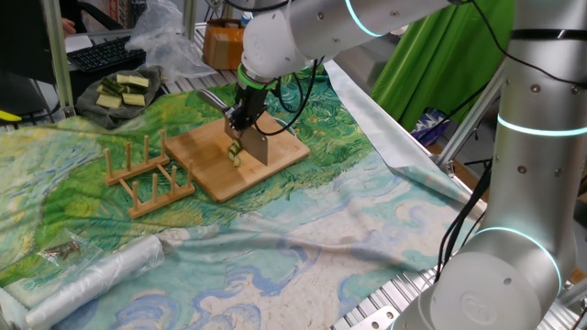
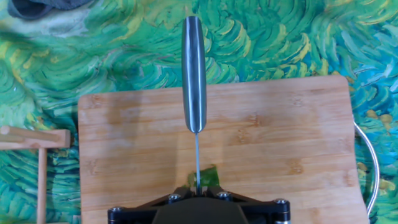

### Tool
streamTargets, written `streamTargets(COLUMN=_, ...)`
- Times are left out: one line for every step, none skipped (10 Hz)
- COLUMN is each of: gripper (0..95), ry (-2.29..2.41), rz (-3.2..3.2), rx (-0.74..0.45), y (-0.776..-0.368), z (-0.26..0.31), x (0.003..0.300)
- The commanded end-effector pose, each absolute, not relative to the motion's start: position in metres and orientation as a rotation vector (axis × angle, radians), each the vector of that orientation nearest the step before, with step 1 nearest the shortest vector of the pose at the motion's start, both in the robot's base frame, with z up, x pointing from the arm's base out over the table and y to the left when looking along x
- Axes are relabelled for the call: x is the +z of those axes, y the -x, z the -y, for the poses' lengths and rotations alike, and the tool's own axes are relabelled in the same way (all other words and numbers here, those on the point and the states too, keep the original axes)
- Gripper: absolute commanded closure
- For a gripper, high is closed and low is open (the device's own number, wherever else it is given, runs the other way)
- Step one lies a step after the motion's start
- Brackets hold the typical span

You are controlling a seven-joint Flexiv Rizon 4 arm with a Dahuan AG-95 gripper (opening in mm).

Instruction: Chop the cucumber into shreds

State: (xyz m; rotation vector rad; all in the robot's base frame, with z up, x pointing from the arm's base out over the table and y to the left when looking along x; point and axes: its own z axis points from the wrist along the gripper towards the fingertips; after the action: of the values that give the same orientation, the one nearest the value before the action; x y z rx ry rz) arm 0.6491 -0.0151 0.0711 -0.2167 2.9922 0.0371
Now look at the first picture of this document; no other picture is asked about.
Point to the crumpled clear plastic bag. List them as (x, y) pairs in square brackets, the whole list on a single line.
[(160, 41)]

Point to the wooden peg dish rack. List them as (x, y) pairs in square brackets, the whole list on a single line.
[(156, 201)]

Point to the clear bag of screws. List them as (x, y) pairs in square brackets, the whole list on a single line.
[(64, 252)]

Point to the bamboo cutting board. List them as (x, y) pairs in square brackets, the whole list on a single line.
[(206, 160)]

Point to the painted landscape tablecloth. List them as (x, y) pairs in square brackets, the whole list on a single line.
[(275, 256)]

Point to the pale cut cucumber piece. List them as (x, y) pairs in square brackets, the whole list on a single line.
[(122, 79), (139, 81), (134, 99), (109, 101)]

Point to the aluminium frame bar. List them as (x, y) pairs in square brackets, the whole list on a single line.
[(468, 119), (59, 59), (190, 18)]

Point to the grey cloth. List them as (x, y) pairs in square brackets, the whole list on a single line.
[(105, 117)]

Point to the brown cardboard box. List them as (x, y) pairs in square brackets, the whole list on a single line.
[(222, 46)]

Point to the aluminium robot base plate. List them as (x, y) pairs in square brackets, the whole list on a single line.
[(376, 316)]

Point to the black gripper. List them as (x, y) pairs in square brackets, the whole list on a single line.
[(254, 105)]

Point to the yellow plastic object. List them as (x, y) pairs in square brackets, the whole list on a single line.
[(9, 117)]

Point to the dark green cucumber piece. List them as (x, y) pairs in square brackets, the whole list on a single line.
[(112, 85), (136, 90)]

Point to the green fabric sheet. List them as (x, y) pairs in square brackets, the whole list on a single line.
[(435, 59)]

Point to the clear plastic bag roll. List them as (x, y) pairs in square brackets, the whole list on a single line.
[(91, 279)]

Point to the blue patterned bag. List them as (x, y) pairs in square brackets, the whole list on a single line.
[(431, 127)]

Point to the white paper sheet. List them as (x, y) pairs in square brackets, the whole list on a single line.
[(77, 43)]

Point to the steel kitchen cleaver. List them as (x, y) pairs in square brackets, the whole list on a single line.
[(254, 146)]

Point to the bare person hand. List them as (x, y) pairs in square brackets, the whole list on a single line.
[(69, 27)]

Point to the black computer keyboard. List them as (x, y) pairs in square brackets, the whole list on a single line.
[(105, 54)]

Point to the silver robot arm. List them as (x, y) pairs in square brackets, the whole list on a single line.
[(527, 183)]

